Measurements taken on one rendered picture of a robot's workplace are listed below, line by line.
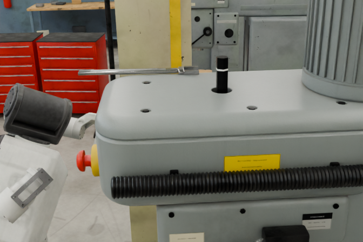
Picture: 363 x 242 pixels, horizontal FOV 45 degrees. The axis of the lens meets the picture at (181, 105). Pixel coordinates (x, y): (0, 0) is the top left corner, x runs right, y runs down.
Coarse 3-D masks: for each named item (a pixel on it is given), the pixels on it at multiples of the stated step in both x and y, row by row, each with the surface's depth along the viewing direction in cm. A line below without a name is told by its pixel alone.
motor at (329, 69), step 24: (312, 0) 74; (336, 0) 69; (360, 0) 67; (312, 24) 75; (336, 24) 70; (360, 24) 67; (312, 48) 75; (336, 48) 71; (360, 48) 69; (312, 72) 77; (336, 72) 72; (360, 72) 70; (336, 96) 73; (360, 96) 71
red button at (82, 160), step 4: (80, 152) 81; (84, 152) 82; (80, 156) 80; (84, 156) 82; (88, 156) 82; (76, 160) 81; (80, 160) 80; (84, 160) 81; (88, 160) 81; (80, 164) 80; (84, 164) 81; (88, 164) 81; (80, 168) 81; (84, 168) 82
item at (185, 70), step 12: (84, 72) 88; (96, 72) 88; (108, 72) 88; (120, 72) 88; (132, 72) 88; (144, 72) 88; (156, 72) 88; (168, 72) 89; (180, 72) 88; (192, 72) 88
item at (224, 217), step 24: (168, 216) 74; (192, 216) 74; (216, 216) 74; (240, 216) 74; (264, 216) 75; (288, 216) 75; (312, 216) 75; (336, 216) 76; (168, 240) 75; (192, 240) 76; (216, 240) 76; (240, 240) 76; (312, 240) 77; (336, 240) 78
